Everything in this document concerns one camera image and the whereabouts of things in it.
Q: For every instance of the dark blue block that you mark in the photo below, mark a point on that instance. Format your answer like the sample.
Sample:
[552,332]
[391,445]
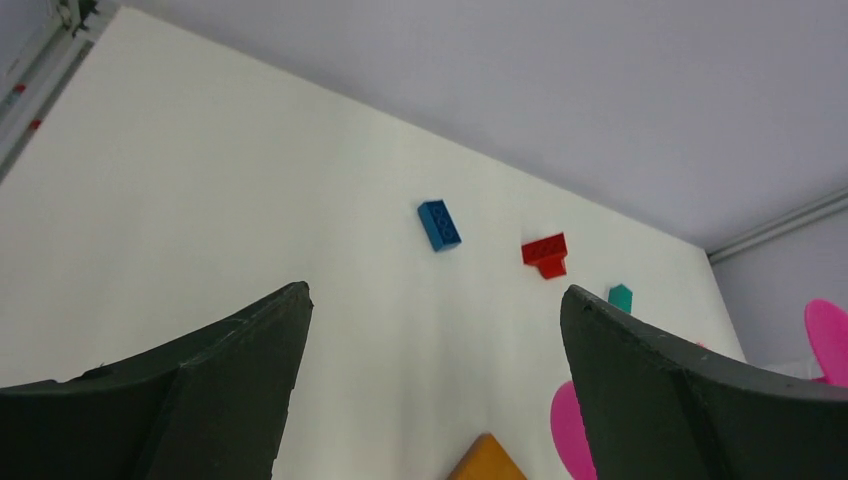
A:
[438,225]

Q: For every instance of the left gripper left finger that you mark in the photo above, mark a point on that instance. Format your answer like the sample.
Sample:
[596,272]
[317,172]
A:
[211,404]

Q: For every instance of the gold wire wine glass rack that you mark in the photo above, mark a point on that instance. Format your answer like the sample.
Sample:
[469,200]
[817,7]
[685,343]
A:
[486,459]

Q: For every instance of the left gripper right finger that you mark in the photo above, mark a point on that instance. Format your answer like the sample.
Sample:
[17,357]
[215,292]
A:
[657,406]

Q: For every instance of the red block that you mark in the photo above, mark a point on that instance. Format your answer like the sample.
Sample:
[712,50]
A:
[547,255]

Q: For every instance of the teal block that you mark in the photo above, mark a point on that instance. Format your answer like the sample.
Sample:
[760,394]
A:
[621,297]

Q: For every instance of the pink plastic goblet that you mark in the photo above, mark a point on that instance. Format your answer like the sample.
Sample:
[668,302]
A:
[826,327]

